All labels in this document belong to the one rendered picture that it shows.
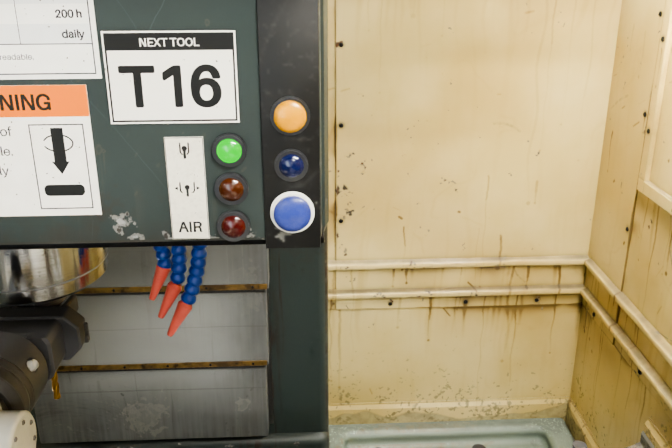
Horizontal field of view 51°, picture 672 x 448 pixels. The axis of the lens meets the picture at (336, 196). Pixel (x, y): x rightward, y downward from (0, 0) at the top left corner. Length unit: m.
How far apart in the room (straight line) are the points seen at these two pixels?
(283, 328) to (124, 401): 0.34
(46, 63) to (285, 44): 0.18
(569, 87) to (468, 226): 0.40
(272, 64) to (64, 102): 0.16
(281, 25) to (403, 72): 1.08
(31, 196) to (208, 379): 0.89
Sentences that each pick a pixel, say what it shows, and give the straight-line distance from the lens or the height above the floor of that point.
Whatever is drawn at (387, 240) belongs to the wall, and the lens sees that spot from 1.73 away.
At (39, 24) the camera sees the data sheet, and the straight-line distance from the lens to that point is 0.57.
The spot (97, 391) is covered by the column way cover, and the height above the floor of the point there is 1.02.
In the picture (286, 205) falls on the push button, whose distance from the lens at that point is 0.57.
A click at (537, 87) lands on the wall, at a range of 1.69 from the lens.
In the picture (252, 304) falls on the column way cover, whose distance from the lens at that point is 1.34.
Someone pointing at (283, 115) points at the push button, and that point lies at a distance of 0.55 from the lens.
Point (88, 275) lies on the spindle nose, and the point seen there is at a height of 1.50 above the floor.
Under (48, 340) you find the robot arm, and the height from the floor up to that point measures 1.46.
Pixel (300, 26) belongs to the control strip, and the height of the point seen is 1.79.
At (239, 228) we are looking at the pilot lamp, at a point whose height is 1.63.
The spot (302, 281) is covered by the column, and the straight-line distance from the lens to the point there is 1.36.
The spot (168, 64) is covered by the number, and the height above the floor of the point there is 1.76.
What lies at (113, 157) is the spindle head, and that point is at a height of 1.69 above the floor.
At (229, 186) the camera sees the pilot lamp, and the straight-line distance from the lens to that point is 0.57.
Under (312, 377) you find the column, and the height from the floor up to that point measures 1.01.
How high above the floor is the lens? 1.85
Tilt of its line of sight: 20 degrees down
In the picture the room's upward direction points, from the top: straight up
